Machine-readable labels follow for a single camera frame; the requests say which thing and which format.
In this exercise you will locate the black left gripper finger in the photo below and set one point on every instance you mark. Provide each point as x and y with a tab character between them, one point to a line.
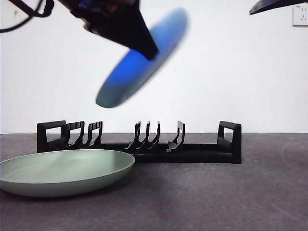
142	36

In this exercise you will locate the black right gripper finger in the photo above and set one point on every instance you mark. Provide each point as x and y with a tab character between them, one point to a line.
276	4

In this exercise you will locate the light blue plate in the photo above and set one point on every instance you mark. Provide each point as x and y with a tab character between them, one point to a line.
127	79

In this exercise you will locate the pale green plate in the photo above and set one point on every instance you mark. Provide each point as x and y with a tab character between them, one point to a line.
60	170

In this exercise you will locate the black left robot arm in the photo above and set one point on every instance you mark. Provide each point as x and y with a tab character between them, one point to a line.
96	14

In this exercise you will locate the black plastic plate rack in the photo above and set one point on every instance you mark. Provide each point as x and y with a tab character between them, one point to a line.
204	154

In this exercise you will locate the white wall socket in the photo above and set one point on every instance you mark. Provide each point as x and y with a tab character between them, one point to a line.
300	15

